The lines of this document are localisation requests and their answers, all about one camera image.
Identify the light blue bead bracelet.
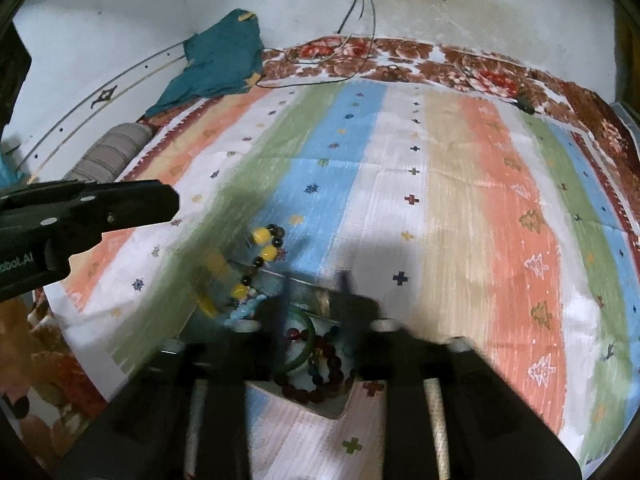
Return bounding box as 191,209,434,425
224,292,271,328

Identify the green jade bangle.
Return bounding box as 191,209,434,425
274,307,316,374

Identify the red bead bracelet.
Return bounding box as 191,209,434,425
278,326,352,403

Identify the yellow and black bead bracelet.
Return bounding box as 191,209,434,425
196,223,288,319

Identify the grey striped pillow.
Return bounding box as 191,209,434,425
64,122,154,183

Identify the silver metal tin box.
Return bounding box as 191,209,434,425
181,259,378,420

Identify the striped colourful bed sheet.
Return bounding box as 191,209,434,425
47,80,639,474

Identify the teal cloth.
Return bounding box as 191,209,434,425
144,9,264,117

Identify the small black charger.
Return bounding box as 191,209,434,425
514,96,536,115

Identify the brown floral blanket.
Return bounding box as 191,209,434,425
134,34,640,191

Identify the black cable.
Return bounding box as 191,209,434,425
254,0,379,90

